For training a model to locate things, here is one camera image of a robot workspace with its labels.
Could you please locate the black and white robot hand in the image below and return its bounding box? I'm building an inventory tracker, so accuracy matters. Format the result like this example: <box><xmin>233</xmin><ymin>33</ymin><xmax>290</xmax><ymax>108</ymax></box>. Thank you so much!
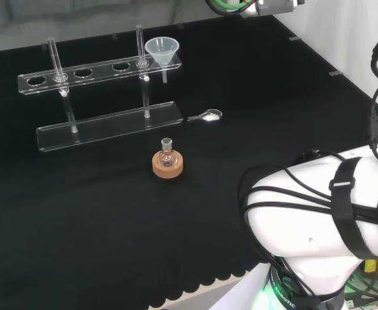
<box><xmin>240</xmin><ymin>0</ymin><xmax>306</xmax><ymax>17</ymax></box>

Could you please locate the clear plastic funnel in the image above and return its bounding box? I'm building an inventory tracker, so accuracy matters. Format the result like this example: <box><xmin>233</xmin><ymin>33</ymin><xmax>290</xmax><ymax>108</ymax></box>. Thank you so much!
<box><xmin>144</xmin><ymin>37</ymin><xmax>181</xmax><ymax>85</ymax></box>

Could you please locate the clear glass weighing funnel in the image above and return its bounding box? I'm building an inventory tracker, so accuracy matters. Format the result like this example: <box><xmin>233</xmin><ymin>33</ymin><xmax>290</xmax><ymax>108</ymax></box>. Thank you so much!
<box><xmin>187</xmin><ymin>108</ymin><xmax>224</xmax><ymax>124</ymax></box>

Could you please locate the clear acrylic funnel stand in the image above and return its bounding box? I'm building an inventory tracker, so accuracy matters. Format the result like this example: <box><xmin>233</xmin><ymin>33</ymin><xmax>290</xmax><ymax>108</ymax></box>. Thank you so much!
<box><xmin>17</xmin><ymin>24</ymin><xmax>184</xmax><ymax>153</ymax></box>

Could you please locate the small round-bottom glass flask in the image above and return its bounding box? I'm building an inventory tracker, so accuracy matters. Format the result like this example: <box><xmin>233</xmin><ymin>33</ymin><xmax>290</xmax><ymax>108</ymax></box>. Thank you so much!
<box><xmin>158</xmin><ymin>138</ymin><xmax>179</xmax><ymax>168</ymax></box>

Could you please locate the pale board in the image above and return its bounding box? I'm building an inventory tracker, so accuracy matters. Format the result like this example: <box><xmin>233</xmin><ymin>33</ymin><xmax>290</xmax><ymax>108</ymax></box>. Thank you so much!
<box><xmin>213</xmin><ymin>261</ymin><xmax>274</xmax><ymax>310</ymax></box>

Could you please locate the black cable bundle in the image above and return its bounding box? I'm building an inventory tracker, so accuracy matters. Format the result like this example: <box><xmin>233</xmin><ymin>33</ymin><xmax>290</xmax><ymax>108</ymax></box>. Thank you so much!
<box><xmin>239</xmin><ymin>150</ymin><xmax>338</xmax><ymax>291</ymax></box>

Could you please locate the cork ring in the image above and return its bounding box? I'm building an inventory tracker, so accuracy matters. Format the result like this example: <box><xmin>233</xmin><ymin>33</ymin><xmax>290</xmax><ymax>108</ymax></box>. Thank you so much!
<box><xmin>152</xmin><ymin>150</ymin><xmax>185</xmax><ymax>179</ymax></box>

